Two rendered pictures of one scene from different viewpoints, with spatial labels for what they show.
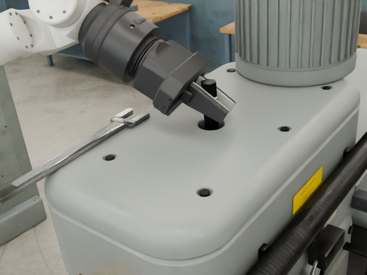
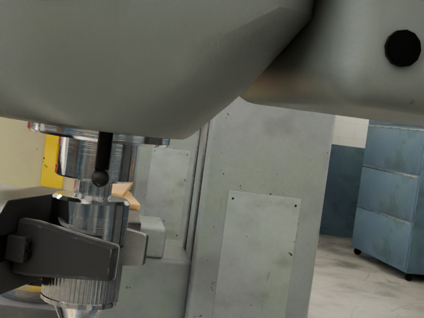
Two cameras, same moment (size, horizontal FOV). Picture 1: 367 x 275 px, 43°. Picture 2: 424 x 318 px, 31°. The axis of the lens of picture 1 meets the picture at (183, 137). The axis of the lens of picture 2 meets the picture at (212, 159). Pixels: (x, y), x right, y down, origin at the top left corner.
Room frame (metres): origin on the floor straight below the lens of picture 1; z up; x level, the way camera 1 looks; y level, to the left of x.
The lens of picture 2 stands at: (0.25, -0.37, 1.32)
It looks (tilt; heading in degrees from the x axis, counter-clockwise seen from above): 3 degrees down; 37
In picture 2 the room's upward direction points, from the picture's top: 7 degrees clockwise
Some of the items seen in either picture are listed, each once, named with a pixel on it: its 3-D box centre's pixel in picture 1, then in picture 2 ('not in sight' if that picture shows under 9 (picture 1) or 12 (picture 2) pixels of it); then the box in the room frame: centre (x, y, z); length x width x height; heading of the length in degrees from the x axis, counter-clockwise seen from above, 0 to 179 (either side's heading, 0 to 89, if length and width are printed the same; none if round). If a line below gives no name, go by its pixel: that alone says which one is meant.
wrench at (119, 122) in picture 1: (77, 149); not in sight; (0.53, 0.14, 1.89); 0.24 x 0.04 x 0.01; 142
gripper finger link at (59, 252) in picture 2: not in sight; (62, 254); (0.54, -0.05, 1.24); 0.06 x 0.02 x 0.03; 115
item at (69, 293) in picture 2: not in sight; (84, 257); (0.57, -0.04, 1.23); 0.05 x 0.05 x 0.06
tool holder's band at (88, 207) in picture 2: not in sight; (91, 204); (0.57, -0.04, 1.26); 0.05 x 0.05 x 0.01
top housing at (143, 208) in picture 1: (219, 168); not in sight; (0.58, -0.05, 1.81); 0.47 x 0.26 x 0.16; 140
